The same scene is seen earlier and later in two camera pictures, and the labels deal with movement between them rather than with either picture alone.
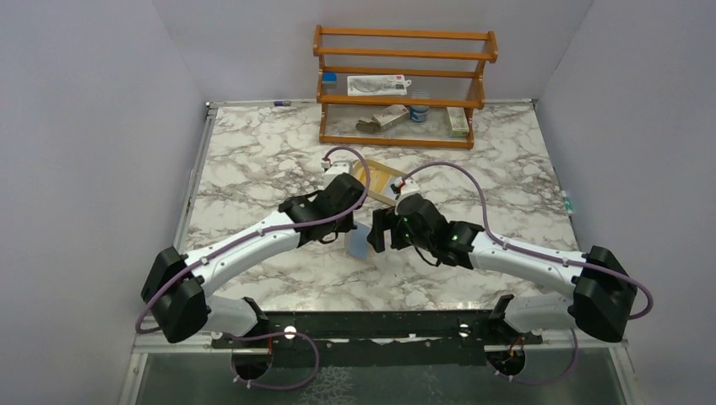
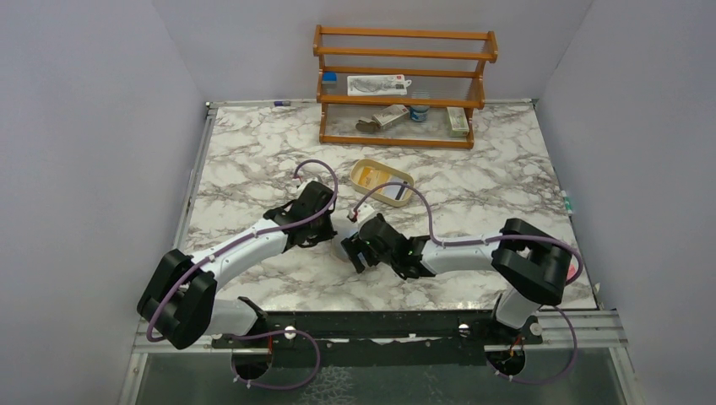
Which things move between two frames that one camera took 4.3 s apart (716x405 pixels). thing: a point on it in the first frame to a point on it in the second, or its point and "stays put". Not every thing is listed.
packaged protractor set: x=379 y=84 stays put
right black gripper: x=382 y=220 to x=353 y=246
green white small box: x=458 y=121 stays put
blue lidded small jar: x=419 y=113 stays put
